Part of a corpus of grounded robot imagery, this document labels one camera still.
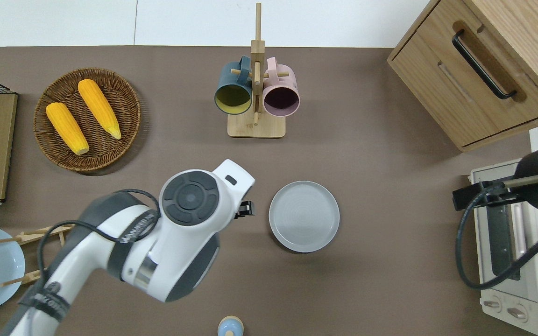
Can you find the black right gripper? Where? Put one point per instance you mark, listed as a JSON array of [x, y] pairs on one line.
[[467, 198]]

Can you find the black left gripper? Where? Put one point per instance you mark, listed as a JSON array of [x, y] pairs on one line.
[[245, 210]]

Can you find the gray round plate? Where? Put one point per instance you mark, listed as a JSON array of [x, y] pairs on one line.
[[304, 217]]

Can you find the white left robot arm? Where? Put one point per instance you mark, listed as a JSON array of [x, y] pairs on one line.
[[180, 252]]

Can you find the wooden plate rack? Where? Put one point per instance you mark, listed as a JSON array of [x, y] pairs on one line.
[[26, 237]]

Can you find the wooden mug tree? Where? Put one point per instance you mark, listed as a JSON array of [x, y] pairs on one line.
[[256, 128]]

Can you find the teal mug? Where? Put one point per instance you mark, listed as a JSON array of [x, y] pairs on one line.
[[231, 80]]

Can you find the wooden drawer cabinet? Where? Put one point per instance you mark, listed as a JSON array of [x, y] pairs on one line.
[[437, 70]]

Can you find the pink mug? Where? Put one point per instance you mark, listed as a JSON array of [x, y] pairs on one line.
[[284, 82]]

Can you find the brown wicker basket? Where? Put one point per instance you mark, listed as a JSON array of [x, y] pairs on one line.
[[105, 154]]

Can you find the long yellow corn cob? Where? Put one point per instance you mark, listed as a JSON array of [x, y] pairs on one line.
[[100, 108]]

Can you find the short yellow corn cob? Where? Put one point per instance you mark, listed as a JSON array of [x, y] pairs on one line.
[[67, 128]]

